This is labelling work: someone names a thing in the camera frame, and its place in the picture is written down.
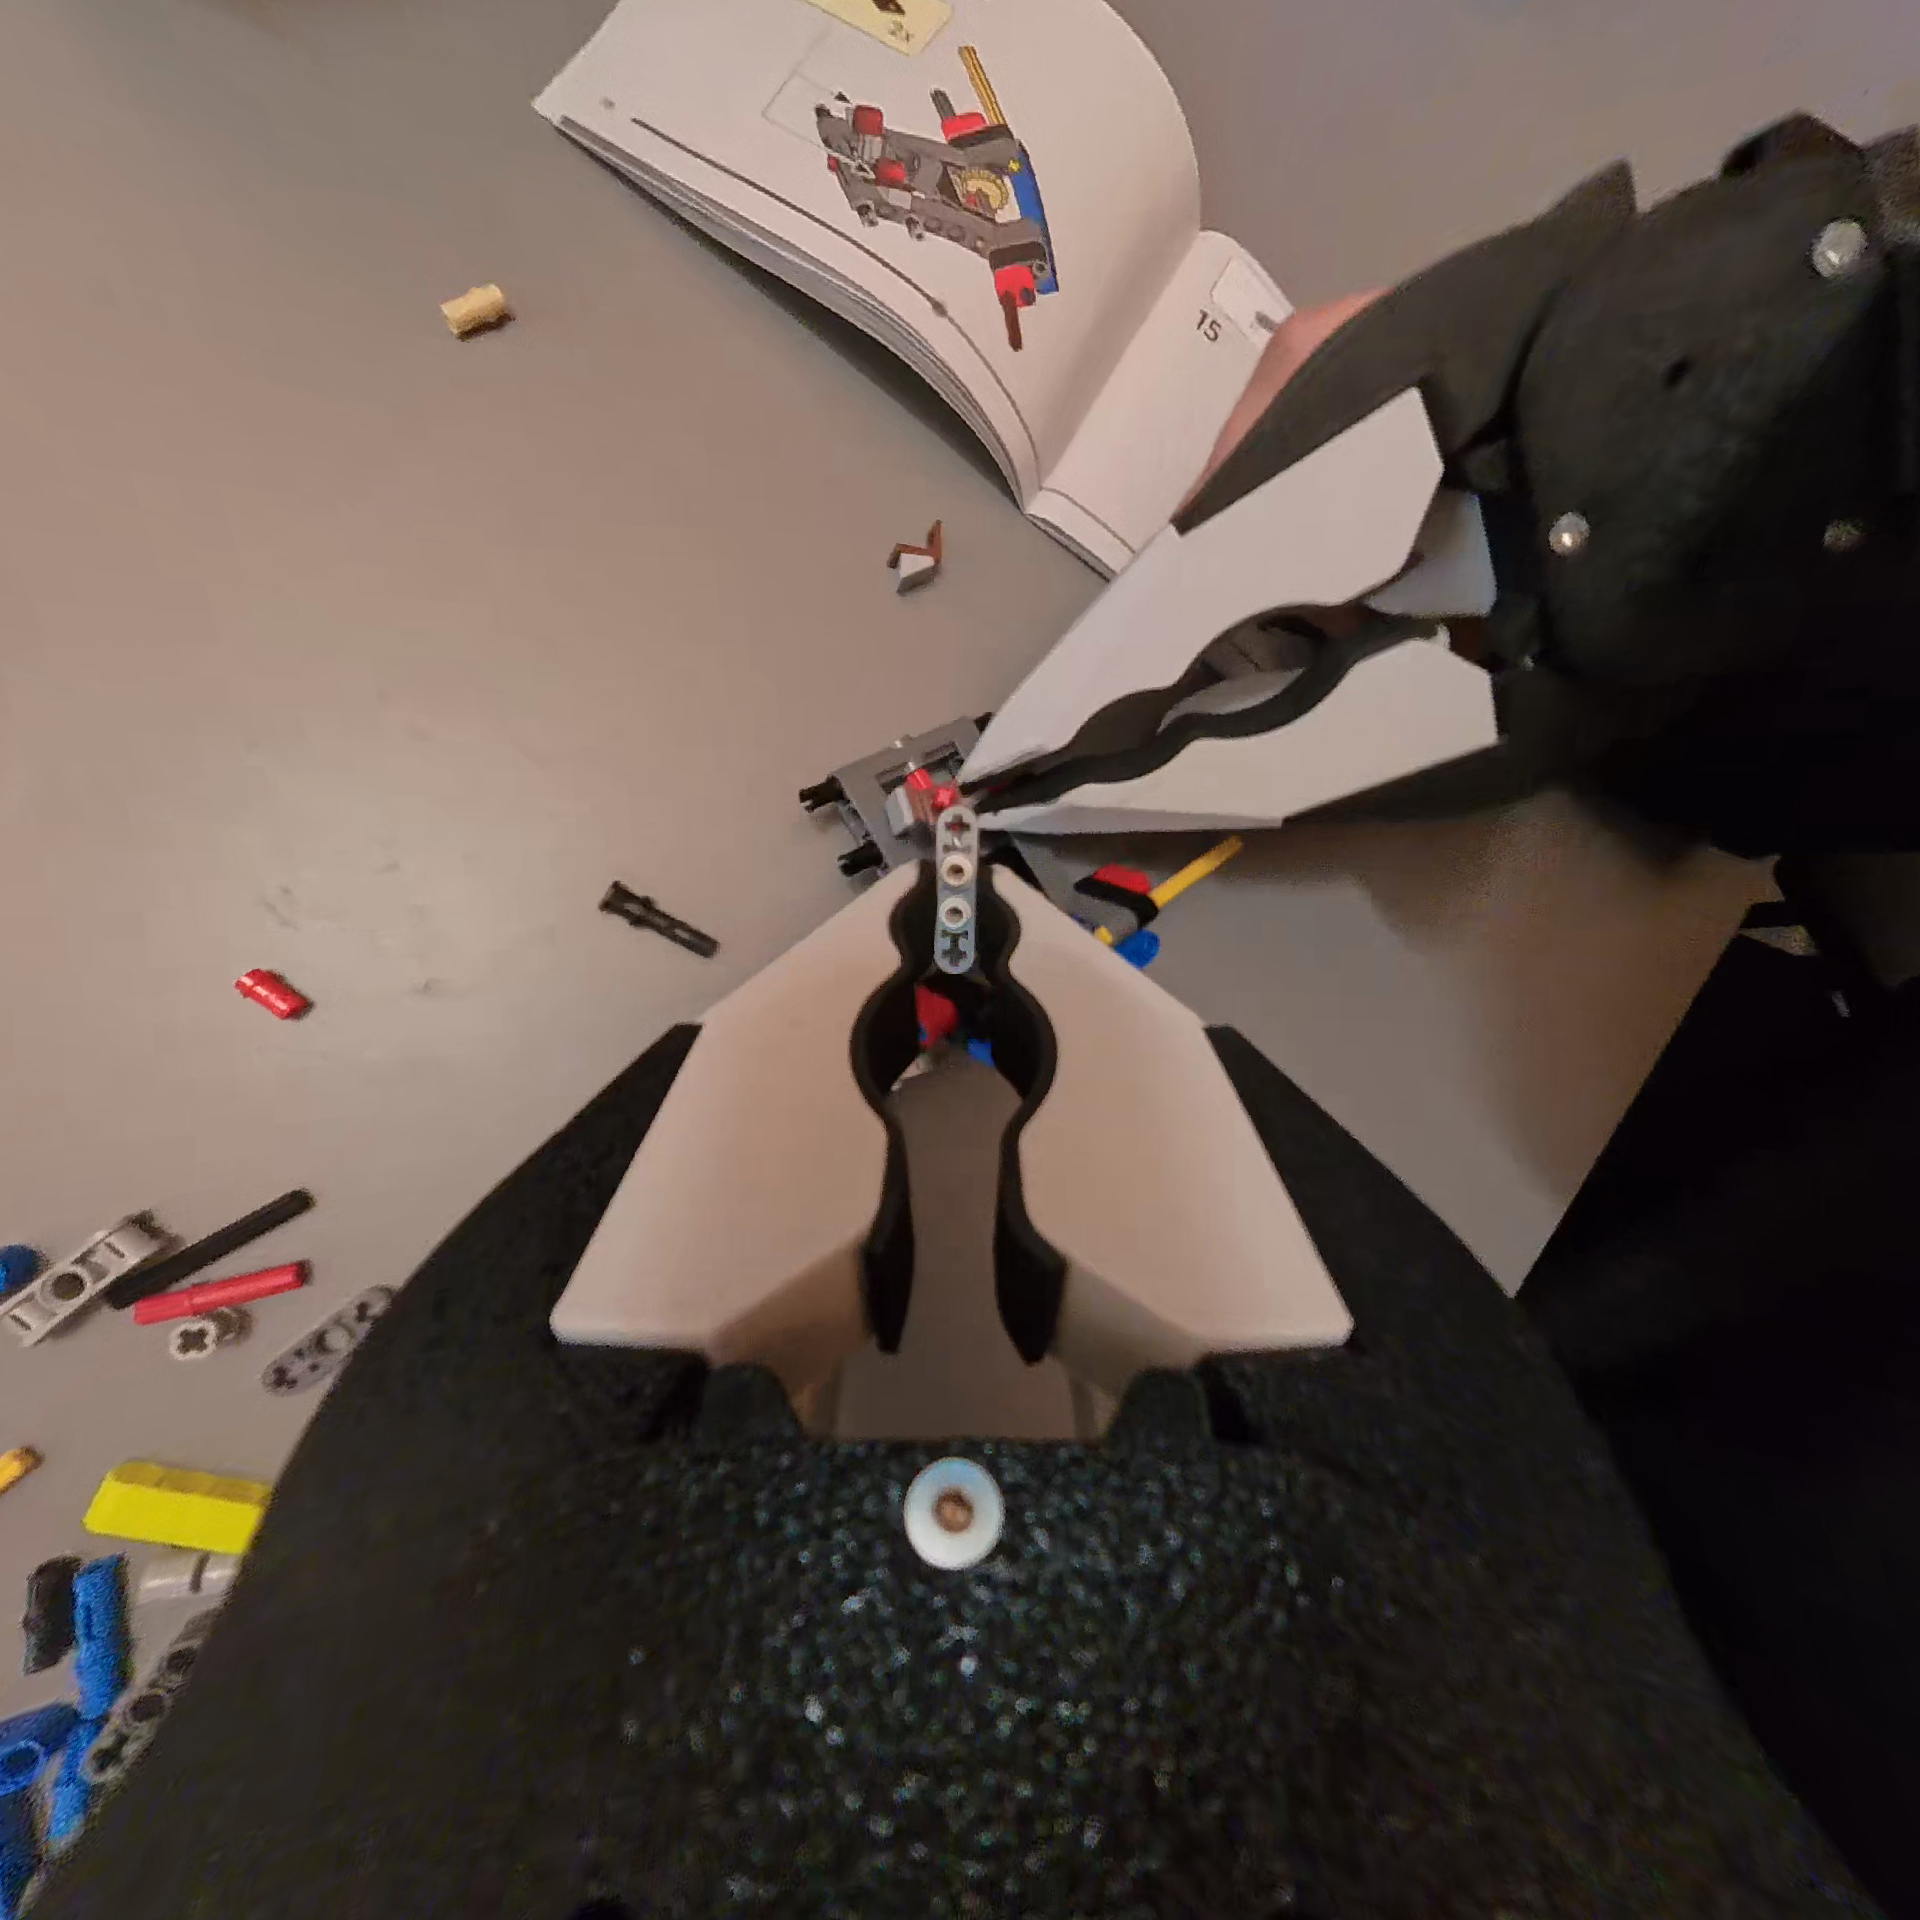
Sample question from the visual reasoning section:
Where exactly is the black lego pin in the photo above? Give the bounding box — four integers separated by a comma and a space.
595, 881, 722, 961

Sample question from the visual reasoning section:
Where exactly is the person's black clothing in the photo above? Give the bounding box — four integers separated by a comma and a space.
1514, 840, 1920, 1920

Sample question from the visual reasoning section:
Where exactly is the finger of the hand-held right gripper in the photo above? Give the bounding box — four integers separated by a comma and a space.
955, 387, 1502, 791
960, 614, 1505, 836

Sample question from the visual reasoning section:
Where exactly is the open instruction booklet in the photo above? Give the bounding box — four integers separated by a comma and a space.
532, 0, 1300, 581

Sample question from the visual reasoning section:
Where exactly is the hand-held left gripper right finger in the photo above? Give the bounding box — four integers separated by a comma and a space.
981, 870, 1355, 1368

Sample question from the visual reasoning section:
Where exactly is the pile of loose lego pieces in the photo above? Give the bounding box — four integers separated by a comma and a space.
0, 1188, 400, 1870

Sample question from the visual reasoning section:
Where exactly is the person's right hand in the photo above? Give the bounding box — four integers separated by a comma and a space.
1205, 288, 1403, 490

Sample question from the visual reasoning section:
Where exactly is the light grey thin lego liftarm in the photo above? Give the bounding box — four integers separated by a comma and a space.
929, 803, 983, 971

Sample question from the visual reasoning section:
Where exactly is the yellow lego beam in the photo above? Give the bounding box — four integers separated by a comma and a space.
82, 1462, 275, 1558

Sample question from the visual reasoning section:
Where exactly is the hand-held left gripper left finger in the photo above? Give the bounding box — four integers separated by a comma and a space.
545, 877, 939, 1368

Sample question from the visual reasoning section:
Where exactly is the partly built lego chassis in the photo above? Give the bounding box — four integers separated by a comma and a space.
797, 717, 1248, 1070

